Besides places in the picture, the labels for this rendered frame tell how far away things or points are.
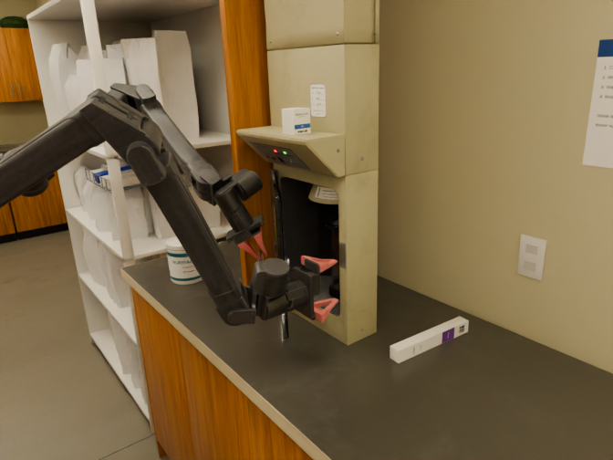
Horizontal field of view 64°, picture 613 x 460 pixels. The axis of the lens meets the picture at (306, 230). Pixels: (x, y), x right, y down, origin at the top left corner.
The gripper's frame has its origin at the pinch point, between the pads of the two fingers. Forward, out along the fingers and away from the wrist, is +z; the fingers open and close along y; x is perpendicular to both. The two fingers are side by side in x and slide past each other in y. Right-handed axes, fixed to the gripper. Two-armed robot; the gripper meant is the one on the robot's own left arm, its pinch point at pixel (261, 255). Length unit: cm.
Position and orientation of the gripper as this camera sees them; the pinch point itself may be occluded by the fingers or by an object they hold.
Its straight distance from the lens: 129.6
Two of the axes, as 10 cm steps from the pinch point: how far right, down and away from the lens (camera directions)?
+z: 4.6, 8.3, 3.2
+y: -8.8, 4.7, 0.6
